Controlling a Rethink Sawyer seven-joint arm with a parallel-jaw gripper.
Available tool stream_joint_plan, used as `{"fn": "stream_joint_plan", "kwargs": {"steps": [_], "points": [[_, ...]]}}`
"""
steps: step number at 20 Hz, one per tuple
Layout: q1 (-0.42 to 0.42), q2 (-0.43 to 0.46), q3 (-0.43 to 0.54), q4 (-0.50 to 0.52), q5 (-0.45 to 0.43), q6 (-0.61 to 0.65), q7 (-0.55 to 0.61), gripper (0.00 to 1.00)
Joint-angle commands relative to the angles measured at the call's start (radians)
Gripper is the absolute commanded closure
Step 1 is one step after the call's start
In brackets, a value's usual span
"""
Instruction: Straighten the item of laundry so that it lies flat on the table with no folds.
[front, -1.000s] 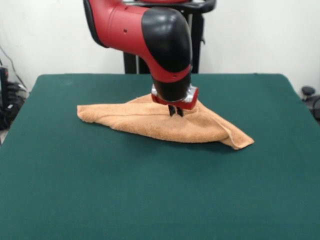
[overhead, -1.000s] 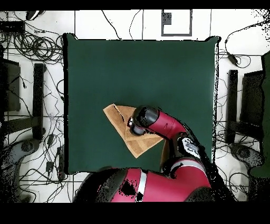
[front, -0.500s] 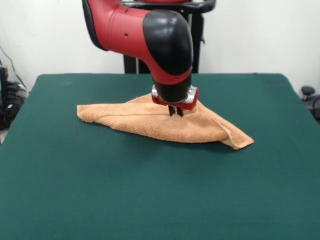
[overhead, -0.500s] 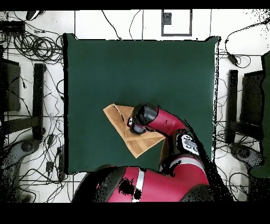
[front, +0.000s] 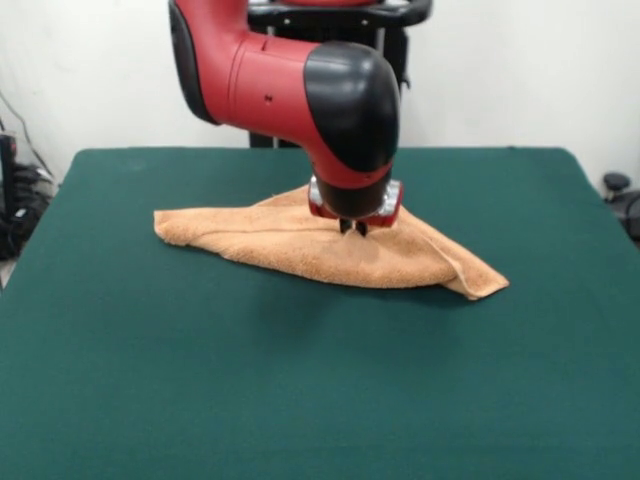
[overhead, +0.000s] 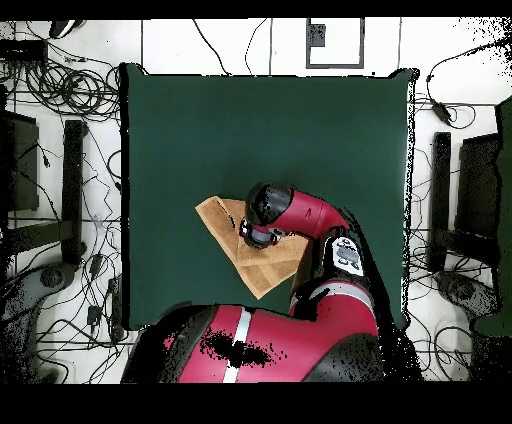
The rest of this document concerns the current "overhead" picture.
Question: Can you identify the black power strip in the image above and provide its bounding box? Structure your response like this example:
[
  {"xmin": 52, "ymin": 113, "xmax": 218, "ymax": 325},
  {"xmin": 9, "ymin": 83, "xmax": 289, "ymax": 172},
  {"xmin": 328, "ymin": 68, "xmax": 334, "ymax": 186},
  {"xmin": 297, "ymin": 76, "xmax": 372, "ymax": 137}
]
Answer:
[{"xmin": 107, "ymin": 275, "xmax": 126, "ymax": 341}]

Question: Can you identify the orange terry towel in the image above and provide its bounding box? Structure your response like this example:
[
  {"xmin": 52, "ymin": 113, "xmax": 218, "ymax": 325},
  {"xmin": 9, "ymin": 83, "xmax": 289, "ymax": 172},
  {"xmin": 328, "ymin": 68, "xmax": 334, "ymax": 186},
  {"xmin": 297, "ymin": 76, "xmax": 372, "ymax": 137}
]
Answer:
[{"xmin": 194, "ymin": 195, "xmax": 310, "ymax": 300}]

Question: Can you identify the black flat panel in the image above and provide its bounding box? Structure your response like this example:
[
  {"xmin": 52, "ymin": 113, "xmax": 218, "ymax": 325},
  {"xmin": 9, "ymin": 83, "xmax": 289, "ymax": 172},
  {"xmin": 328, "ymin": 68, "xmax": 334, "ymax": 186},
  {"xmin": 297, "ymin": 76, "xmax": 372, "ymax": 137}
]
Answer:
[{"xmin": 455, "ymin": 133, "xmax": 501, "ymax": 241}]

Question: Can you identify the coiled black cable bundle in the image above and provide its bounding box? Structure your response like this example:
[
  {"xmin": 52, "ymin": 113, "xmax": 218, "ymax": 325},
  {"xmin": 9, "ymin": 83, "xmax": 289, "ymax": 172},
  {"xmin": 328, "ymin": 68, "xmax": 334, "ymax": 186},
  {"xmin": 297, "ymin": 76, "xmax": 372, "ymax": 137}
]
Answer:
[{"xmin": 23, "ymin": 59, "xmax": 121, "ymax": 123}]

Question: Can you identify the dark green table cloth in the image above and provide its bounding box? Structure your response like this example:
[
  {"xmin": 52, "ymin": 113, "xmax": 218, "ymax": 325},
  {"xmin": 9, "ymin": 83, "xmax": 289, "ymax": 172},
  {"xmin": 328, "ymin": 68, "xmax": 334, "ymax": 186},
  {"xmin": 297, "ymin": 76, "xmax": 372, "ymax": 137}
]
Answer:
[{"xmin": 119, "ymin": 62, "xmax": 419, "ymax": 331}]

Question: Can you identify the black camera stand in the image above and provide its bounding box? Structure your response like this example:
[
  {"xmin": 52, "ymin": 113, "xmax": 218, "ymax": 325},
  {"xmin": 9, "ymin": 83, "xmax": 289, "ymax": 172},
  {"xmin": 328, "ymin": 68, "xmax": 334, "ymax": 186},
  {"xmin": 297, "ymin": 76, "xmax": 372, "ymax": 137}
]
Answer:
[
  {"xmin": 425, "ymin": 131, "xmax": 501, "ymax": 275},
  {"xmin": 7, "ymin": 119, "xmax": 87, "ymax": 267}
]

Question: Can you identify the black electronics box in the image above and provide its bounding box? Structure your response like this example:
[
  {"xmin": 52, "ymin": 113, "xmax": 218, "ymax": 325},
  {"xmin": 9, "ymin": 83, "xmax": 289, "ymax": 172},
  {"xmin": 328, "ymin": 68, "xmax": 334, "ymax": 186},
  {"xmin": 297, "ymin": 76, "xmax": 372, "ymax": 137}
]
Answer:
[{"xmin": 0, "ymin": 39, "xmax": 49, "ymax": 63}]

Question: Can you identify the black and white shoe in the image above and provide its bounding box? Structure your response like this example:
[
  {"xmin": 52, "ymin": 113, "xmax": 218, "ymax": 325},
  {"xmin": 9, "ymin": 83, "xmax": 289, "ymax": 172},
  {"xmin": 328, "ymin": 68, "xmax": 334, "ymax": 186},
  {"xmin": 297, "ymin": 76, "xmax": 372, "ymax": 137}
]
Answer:
[{"xmin": 48, "ymin": 19, "xmax": 85, "ymax": 40}]

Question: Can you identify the grey square floor frame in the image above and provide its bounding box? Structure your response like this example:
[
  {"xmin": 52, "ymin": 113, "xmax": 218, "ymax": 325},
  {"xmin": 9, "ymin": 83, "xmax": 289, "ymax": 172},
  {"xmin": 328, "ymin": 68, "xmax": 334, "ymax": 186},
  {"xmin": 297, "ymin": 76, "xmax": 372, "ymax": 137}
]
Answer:
[{"xmin": 305, "ymin": 17, "xmax": 366, "ymax": 70}]

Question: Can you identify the black power adapter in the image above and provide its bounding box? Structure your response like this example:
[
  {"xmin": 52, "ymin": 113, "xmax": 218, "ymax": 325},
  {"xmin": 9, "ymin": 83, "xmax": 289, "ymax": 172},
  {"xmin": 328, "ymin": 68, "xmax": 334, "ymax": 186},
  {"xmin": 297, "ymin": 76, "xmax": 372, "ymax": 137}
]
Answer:
[{"xmin": 430, "ymin": 100, "xmax": 453, "ymax": 124}]

